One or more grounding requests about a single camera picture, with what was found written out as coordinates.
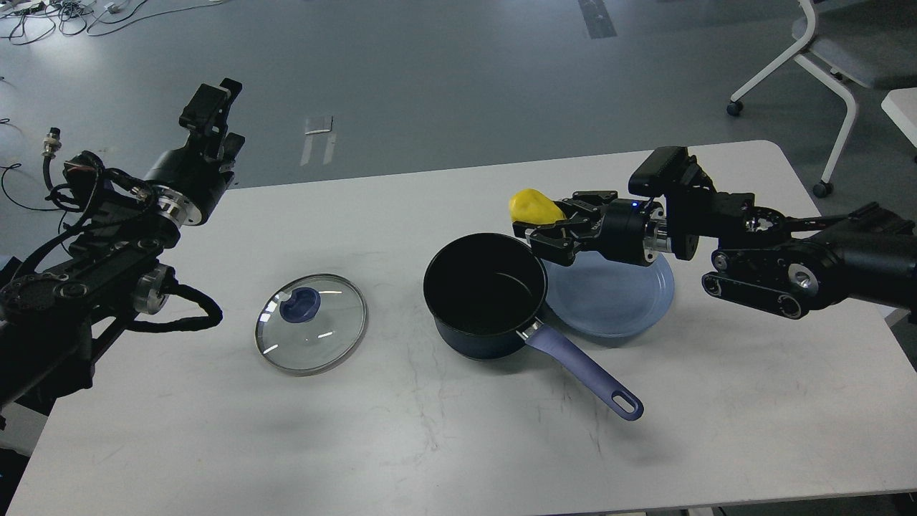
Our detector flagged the white office chair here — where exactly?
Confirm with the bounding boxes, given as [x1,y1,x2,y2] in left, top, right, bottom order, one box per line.
[725,1,916,199]

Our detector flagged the tangled cables on floor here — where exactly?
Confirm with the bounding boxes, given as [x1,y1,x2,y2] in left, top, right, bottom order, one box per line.
[0,0,234,48]

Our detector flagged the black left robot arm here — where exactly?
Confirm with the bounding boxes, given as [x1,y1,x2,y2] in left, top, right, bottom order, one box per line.
[2,78,245,407]

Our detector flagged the black floor cable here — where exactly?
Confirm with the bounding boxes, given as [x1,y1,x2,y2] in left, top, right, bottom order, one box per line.
[0,163,69,213]

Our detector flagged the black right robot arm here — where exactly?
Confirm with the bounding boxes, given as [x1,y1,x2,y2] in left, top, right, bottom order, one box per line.
[509,146,916,323]

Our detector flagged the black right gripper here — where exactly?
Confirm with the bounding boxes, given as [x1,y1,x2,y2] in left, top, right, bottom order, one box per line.
[513,191,663,267]

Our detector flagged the white table corner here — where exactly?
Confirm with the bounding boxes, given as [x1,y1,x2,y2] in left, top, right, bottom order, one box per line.
[880,86,916,147]

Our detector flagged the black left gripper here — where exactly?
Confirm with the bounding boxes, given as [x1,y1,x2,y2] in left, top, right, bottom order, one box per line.
[143,78,246,226]

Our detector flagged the glass pot lid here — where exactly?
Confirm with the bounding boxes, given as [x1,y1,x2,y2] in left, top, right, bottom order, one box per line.
[254,274,369,376]

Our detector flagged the blue plate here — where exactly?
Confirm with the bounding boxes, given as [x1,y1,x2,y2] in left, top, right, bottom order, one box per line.
[542,252,676,338]

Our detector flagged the dark blue saucepan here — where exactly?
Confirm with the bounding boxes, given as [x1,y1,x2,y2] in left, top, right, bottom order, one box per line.
[423,233,644,421]

